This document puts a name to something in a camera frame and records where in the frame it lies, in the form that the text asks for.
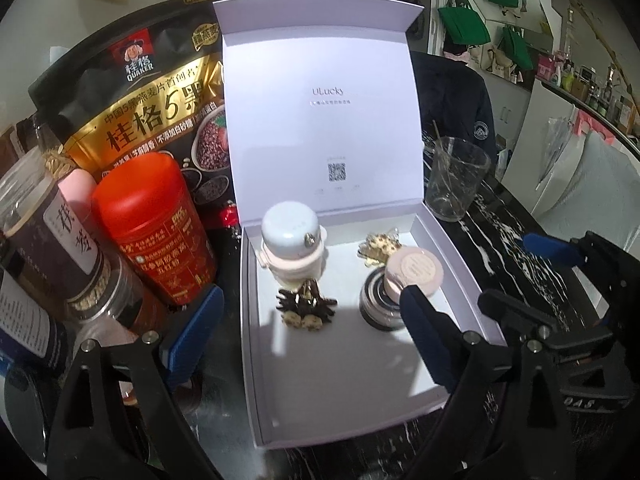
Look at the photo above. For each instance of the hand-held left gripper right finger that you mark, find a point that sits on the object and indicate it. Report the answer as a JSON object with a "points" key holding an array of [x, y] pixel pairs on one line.
{"points": [[425, 335]]}

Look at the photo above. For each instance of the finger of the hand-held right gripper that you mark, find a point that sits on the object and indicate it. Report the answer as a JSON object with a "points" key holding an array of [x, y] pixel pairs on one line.
{"points": [[505, 307], [550, 250]]}

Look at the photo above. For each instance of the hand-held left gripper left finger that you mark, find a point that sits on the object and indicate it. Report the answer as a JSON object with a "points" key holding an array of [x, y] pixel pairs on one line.
{"points": [[197, 340]]}

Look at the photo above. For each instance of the black lid clear jar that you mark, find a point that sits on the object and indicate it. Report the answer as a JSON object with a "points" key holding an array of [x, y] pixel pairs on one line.
{"points": [[375, 310]]}

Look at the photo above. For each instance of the pink compact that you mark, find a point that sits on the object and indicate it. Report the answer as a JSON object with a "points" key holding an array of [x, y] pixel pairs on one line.
{"points": [[415, 272]]}

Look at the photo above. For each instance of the clear floral hair claw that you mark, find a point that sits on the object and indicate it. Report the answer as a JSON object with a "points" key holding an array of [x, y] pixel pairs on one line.
{"points": [[377, 250]]}

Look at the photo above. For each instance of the dark floral hair claw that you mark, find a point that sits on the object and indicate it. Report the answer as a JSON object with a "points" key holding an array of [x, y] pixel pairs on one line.
{"points": [[305, 310]]}

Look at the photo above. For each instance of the cream white jar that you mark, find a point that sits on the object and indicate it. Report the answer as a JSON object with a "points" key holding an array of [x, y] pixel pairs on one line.
{"points": [[300, 277]]}

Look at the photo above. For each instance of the pale dome cap bottle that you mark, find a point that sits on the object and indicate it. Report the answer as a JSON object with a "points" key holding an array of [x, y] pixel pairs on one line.
{"points": [[290, 230]]}

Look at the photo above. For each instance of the white gift box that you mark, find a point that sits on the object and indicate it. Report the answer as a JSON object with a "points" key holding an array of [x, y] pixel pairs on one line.
{"points": [[320, 110]]}

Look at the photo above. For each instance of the brown contents jar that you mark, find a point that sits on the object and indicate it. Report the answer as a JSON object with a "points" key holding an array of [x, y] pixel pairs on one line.
{"points": [[125, 295]]}

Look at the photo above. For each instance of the clear glass cup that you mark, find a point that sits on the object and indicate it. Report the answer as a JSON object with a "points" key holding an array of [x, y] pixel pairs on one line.
{"points": [[455, 185]]}

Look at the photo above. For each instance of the red tin can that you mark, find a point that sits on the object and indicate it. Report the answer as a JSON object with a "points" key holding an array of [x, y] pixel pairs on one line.
{"points": [[155, 230]]}

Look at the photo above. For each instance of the white board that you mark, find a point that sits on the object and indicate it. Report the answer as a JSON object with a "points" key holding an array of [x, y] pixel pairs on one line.
{"points": [[530, 130]]}

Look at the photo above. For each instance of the small red object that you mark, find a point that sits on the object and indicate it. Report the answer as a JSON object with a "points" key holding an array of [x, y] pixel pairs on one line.
{"points": [[230, 215]]}

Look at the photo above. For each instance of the row of assorted bottles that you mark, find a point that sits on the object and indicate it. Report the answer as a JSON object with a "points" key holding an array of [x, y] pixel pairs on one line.
{"points": [[590, 90]]}

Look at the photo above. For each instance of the blue label jar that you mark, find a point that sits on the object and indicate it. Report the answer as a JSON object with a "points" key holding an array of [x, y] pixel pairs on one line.
{"points": [[30, 325]]}

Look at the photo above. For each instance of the dark jacket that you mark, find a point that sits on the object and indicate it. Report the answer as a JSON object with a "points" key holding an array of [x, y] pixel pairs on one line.
{"points": [[450, 95]]}

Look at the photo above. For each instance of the white label dark jar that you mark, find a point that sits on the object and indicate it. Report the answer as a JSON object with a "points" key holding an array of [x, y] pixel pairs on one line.
{"points": [[45, 230]]}

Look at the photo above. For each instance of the pink bottle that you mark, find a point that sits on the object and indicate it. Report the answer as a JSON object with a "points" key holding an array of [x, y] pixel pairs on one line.
{"points": [[75, 190]]}

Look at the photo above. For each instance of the clear jar of oat flakes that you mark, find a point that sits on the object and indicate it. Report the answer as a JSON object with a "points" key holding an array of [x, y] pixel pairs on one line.
{"points": [[55, 160]]}

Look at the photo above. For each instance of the black and gold oat bag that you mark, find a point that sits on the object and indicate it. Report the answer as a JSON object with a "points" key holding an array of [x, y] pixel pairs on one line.
{"points": [[150, 105]]}

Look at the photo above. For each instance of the large green tote bag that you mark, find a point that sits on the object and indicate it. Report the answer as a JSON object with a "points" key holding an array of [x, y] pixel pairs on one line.
{"points": [[465, 22]]}

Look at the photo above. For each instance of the dark contents jar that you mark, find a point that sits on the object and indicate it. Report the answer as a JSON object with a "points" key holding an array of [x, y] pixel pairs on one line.
{"points": [[15, 142]]}

